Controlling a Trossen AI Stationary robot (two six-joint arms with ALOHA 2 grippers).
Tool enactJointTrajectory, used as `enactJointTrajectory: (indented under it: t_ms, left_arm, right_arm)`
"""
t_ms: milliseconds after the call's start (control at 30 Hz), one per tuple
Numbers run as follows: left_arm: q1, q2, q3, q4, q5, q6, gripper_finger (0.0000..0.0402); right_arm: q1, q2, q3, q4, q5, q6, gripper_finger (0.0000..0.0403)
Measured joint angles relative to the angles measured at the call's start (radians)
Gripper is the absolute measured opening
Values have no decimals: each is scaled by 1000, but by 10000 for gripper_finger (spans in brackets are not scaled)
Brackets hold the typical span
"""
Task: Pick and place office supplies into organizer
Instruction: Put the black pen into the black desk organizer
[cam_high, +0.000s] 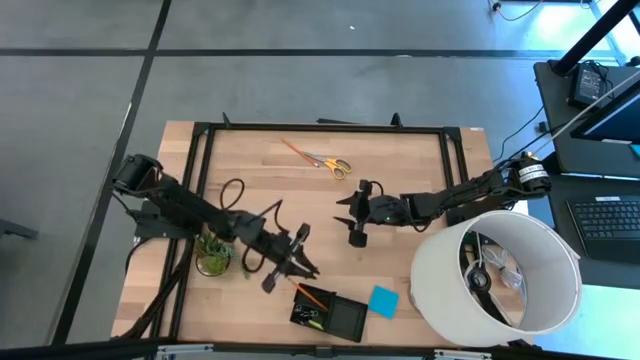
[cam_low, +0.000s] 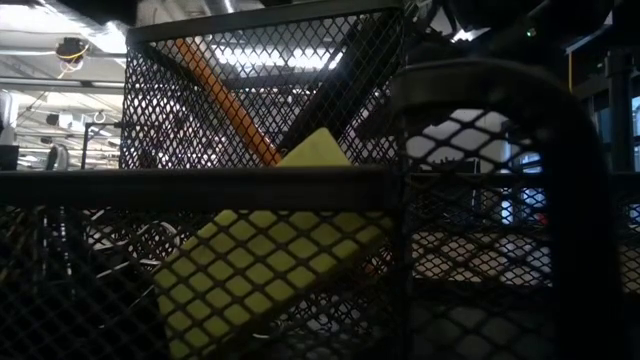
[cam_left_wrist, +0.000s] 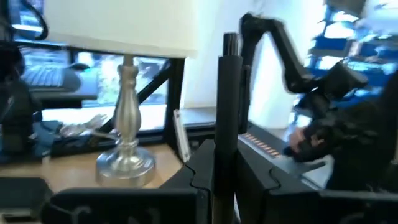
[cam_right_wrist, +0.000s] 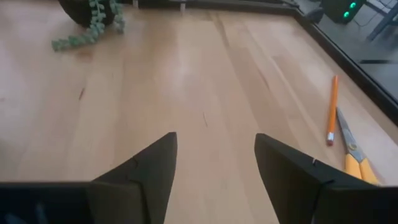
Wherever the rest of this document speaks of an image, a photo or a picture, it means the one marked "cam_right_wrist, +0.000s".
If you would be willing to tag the potted succulent plant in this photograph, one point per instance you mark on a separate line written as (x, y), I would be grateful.
(93, 28)

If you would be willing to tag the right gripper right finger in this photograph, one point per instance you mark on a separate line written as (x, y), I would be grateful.
(295, 186)

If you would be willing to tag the orange pencil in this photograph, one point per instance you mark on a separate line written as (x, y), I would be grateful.
(332, 109)

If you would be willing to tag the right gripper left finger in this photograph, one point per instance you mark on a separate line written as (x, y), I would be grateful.
(149, 186)

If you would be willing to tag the grey furniture leg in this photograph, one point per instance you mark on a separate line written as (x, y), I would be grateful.
(384, 23)

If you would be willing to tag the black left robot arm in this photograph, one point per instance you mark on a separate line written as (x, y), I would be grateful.
(335, 12)

